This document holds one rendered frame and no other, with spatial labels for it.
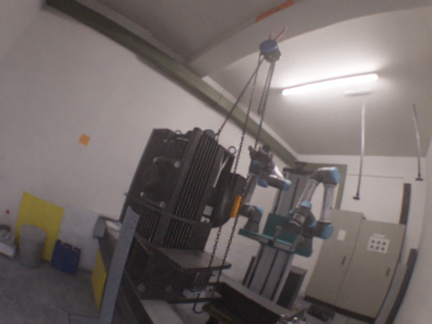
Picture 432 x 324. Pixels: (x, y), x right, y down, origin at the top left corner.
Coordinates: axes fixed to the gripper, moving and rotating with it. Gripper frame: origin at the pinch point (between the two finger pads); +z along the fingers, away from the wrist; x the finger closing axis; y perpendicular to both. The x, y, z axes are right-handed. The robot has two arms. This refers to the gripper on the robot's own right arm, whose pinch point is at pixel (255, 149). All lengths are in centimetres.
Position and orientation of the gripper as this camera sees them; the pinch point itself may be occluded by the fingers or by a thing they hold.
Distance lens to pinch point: 109.4
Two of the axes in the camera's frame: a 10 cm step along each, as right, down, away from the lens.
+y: -2.8, 9.4, -2.1
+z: -5.1, -3.3, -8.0
